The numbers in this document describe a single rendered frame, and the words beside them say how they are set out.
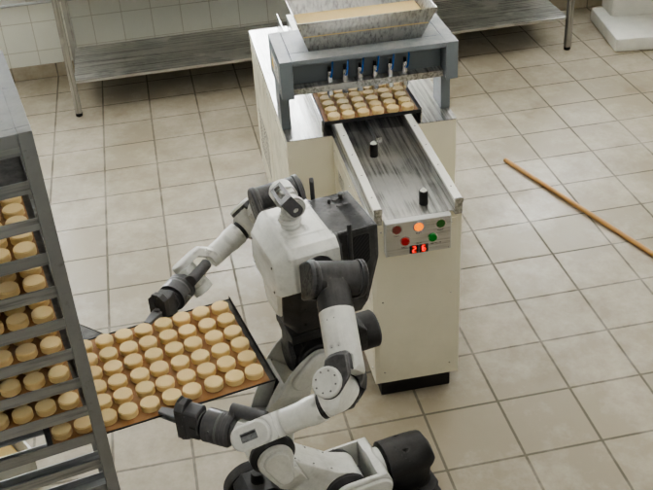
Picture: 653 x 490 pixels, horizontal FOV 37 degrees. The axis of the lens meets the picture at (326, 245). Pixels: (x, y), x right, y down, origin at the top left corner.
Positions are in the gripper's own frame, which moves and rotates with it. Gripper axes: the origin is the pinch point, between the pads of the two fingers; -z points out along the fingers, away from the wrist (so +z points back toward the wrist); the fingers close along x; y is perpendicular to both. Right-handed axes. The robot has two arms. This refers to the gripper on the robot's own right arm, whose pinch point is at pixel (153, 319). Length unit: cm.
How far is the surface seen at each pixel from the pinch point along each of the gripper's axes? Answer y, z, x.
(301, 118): -21, 154, -11
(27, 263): 8, -51, 55
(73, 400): 6.9, -46.2, 10.8
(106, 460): 15, -49, -5
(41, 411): 2, -52, 11
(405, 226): 47, 89, -13
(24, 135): 15, -49, 86
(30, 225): 10, -49, 64
